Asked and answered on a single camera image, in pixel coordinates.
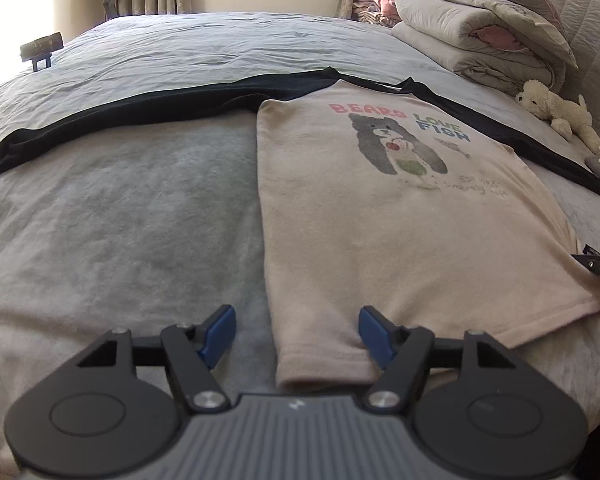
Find beige bear-print shirt black sleeves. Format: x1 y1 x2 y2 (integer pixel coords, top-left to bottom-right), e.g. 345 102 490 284
0 67 600 392

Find folded grey duvet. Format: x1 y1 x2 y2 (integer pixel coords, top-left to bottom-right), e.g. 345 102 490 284
391 0 568 95

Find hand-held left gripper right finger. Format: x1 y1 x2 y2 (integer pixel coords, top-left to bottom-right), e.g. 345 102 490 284
359 306 518 413

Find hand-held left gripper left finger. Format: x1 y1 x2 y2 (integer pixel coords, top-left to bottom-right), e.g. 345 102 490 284
75 305 237 413

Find folded grey comforter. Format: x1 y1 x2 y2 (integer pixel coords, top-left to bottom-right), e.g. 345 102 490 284
405 0 579 70

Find grey quilted headboard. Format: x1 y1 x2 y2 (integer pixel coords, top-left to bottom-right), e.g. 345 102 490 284
530 0 600 142

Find white plush toy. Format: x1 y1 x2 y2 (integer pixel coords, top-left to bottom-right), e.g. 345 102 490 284
515 80 600 156

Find grey bed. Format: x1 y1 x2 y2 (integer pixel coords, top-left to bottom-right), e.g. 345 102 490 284
0 12 600 480

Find phone on black stand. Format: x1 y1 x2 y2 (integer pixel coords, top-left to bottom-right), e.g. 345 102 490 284
20 32 64 71

